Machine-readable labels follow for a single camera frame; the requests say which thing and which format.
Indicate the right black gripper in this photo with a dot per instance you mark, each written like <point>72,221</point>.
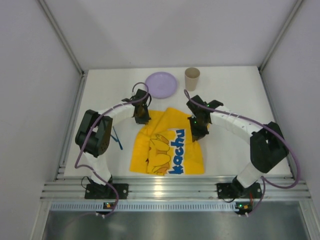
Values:
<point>198,130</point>

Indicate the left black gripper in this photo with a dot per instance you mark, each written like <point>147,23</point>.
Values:
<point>142,118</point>

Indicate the yellow Pikachu placemat cloth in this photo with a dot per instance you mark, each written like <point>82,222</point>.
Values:
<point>164,146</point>

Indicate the purple plastic plate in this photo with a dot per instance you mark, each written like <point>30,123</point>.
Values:
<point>161,84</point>

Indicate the blue-headed fork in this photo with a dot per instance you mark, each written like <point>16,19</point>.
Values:
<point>116,135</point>

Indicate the beige paper cup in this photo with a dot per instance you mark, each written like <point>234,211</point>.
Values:
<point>191,77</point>

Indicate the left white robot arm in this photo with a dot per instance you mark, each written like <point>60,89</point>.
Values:
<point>95,130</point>

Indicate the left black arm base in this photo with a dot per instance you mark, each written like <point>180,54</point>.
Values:
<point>95,191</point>

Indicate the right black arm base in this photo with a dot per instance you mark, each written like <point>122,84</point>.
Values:
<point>234,190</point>

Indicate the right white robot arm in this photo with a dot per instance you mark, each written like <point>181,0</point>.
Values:
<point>265,140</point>

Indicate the aluminium mounting rail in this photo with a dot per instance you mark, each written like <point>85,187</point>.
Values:
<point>167,188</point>

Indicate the perforated cable duct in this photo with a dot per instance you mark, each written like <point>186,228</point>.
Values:
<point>149,206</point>

